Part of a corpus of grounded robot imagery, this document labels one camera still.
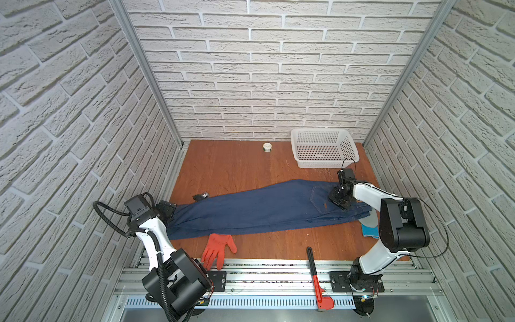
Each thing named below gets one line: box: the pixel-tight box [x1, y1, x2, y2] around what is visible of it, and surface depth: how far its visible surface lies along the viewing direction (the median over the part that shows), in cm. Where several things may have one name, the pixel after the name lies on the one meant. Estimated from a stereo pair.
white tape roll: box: [262, 142, 273, 153], surface depth 119 cm
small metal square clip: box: [192, 191, 210, 202], surface depth 97 cm
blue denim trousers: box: [166, 179, 373, 241], surface depth 91 cm
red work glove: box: [201, 233, 238, 272], surface depth 82 cm
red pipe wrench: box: [306, 246, 335, 312], surface depth 72 cm
